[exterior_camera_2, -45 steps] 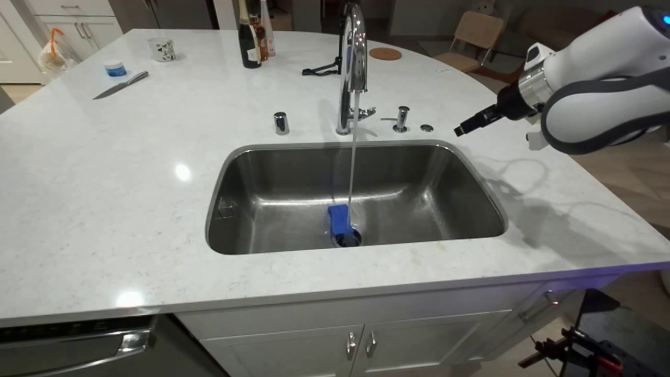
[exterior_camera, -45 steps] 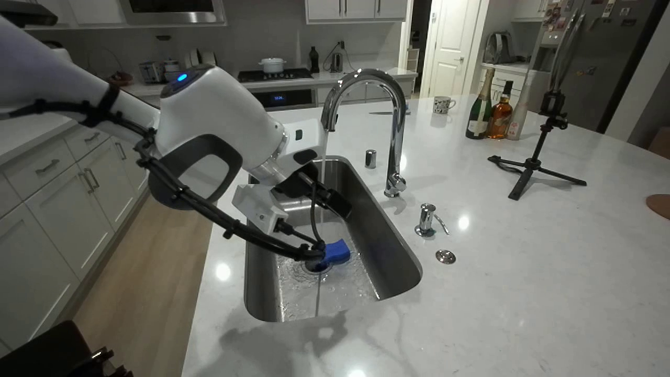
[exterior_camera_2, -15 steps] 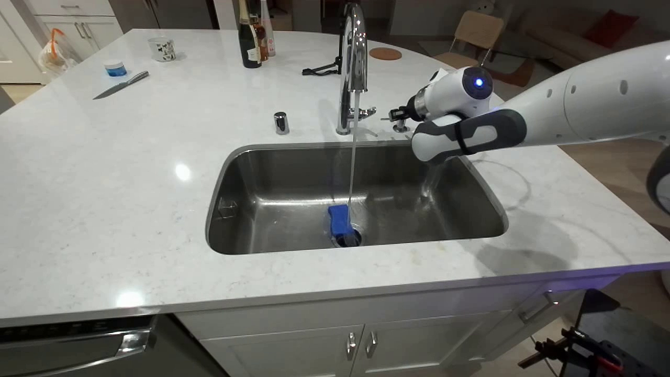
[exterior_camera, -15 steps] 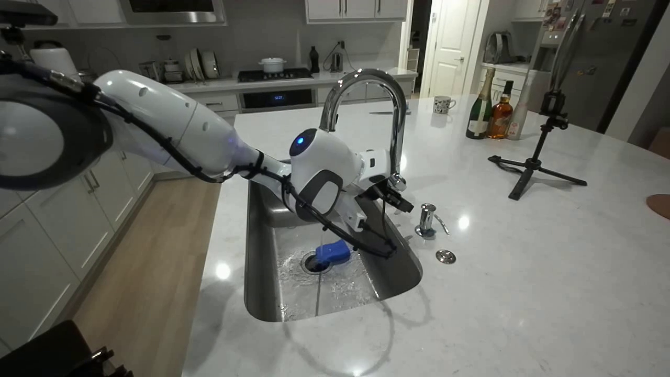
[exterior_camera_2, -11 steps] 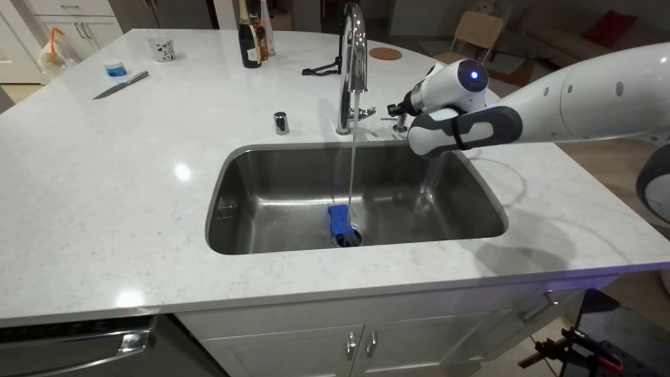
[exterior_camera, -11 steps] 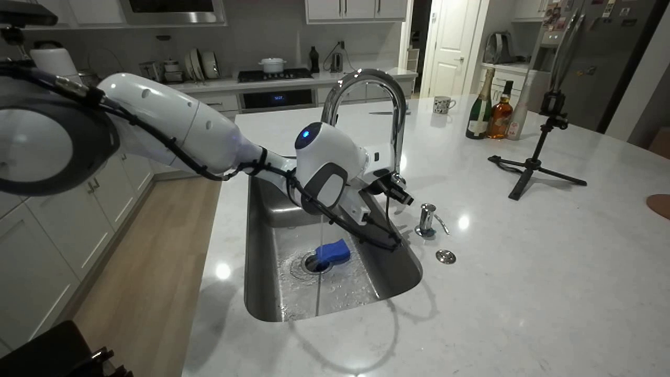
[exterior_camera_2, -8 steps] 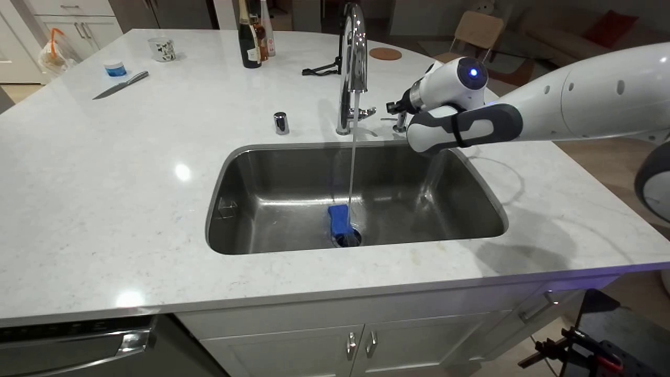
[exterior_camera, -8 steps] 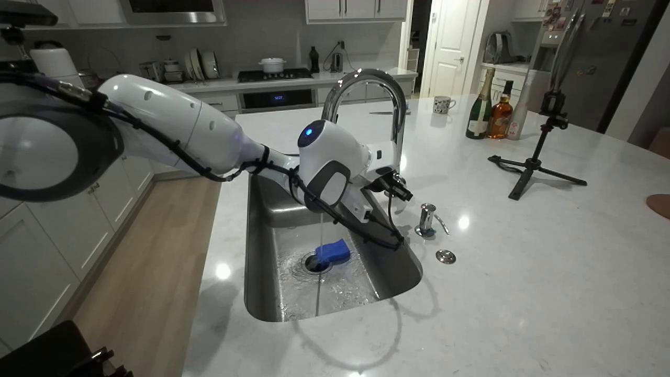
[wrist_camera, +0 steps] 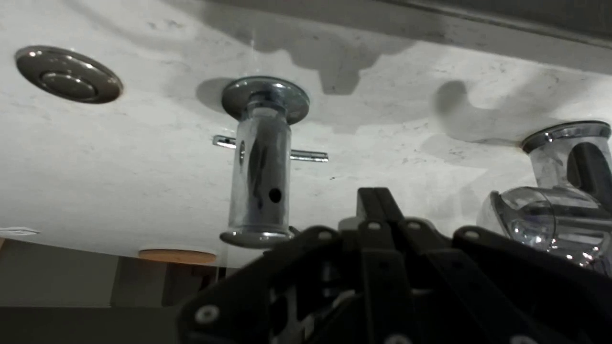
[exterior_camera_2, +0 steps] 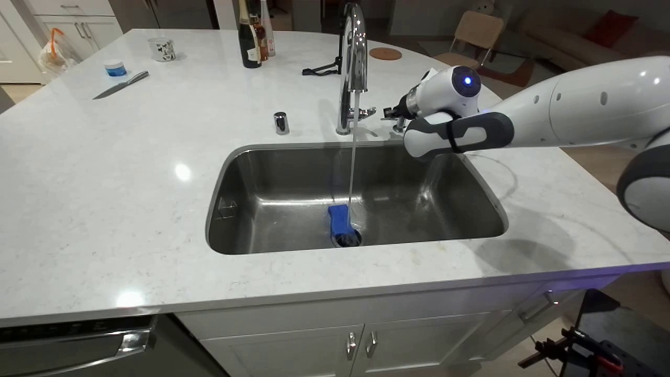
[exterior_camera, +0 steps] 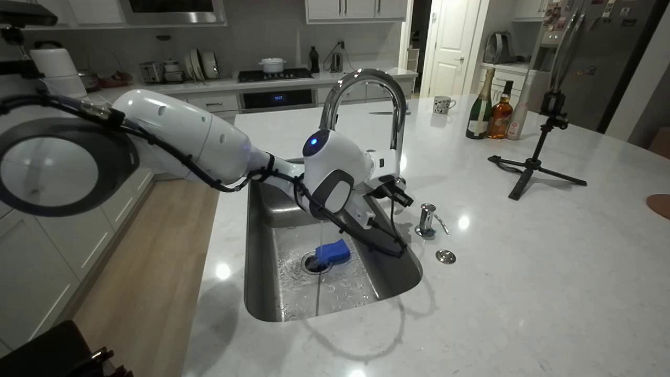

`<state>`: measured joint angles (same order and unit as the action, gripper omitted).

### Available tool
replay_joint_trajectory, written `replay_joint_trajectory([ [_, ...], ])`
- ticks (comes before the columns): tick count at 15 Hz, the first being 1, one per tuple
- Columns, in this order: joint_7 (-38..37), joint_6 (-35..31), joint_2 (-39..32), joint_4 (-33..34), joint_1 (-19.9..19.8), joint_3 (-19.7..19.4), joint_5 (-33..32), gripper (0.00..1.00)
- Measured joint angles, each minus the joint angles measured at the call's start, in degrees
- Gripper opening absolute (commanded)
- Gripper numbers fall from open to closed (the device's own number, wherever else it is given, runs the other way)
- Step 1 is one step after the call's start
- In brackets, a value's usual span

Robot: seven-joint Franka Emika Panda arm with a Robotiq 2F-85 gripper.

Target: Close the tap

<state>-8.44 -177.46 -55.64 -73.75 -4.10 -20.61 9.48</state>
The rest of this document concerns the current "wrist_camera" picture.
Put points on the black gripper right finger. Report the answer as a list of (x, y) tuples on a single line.
[(504, 287)]

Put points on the chrome gooseneck tap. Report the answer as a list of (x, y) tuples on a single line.
[(562, 159)]

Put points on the round chrome air switch button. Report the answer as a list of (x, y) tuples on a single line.
[(68, 73)]

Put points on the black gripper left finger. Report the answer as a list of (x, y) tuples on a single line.
[(281, 287)]

